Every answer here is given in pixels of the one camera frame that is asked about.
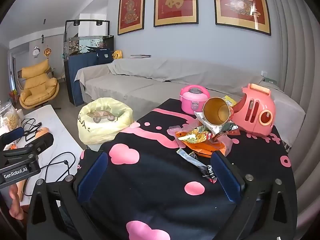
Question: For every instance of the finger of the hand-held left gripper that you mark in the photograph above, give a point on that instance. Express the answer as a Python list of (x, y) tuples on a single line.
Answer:
[(13, 133), (42, 141)]

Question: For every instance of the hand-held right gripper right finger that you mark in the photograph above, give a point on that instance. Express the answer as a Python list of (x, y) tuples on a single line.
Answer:
[(225, 177)]

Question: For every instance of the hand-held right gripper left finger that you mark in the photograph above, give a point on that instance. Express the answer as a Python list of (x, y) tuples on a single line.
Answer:
[(92, 175)]

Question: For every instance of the orange snack packet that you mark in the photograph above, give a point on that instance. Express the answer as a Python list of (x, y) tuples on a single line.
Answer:
[(205, 150)]

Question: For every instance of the black snack wrapper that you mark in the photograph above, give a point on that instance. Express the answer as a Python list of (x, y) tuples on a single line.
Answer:
[(190, 157)]

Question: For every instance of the white bin with yellow bag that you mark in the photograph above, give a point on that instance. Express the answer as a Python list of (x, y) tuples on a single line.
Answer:
[(100, 132)]

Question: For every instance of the silver snack wrapper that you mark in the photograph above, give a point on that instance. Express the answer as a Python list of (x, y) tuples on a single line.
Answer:
[(203, 120)]

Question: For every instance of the gold paper cup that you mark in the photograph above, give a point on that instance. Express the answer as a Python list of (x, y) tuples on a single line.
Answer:
[(212, 110)]

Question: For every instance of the clear plastic wrapper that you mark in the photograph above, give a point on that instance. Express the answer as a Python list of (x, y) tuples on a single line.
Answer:
[(172, 130)]

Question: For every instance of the yellow snack packet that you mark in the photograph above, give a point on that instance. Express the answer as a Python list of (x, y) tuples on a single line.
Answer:
[(230, 101)]

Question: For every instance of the person's left hand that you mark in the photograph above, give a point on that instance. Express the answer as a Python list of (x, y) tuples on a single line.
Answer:
[(15, 206)]

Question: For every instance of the clear jar of snacks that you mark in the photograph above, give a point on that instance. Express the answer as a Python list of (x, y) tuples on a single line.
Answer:
[(10, 121)]

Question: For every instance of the white marble coffee table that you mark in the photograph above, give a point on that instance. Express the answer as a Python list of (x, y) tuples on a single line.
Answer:
[(60, 135)]

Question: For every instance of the yellow armchair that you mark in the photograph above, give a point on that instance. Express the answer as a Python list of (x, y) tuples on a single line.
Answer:
[(37, 87)]

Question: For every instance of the black pink printed tablecloth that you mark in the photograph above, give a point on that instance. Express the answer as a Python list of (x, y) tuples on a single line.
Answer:
[(155, 180)]

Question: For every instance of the pink toy toaster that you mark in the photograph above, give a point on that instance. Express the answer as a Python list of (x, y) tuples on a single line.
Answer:
[(252, 115)]

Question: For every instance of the pink toy rice cooker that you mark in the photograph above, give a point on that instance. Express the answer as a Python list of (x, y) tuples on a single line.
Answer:
[(192, 102)]

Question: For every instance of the glass fish tank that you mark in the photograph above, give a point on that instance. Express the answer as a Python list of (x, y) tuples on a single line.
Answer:
[(85, 45)]

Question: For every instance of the green digital clock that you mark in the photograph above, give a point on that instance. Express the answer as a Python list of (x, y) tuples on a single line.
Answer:
[(271, 81)]

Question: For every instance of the grey covered sofa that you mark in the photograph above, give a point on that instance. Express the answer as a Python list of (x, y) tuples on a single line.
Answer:
[(150, 80)]

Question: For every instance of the yellow plush toy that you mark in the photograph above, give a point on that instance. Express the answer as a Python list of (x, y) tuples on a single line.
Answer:
[(117, 54)]

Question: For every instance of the grey curtain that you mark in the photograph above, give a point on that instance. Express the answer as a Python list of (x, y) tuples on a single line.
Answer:
[(295, 55)]

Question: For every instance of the narrow red framed picture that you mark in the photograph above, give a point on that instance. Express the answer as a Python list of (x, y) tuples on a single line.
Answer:
[(131, 10)]

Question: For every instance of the wide red framed picture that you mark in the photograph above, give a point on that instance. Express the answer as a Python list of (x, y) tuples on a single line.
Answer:
[(240, 2)]

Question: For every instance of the red framed calligraphy picture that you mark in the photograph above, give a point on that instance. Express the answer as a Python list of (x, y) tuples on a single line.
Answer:
[(175, 2)]

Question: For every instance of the white figure wall decoration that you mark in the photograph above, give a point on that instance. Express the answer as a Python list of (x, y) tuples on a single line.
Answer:
[(36, 52)]

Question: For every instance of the orange round wall ornament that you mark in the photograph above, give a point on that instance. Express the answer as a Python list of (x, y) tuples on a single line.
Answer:
[(47, 52)]

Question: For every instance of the white wall outlet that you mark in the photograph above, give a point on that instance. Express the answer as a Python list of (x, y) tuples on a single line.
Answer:
[(264, 74)]

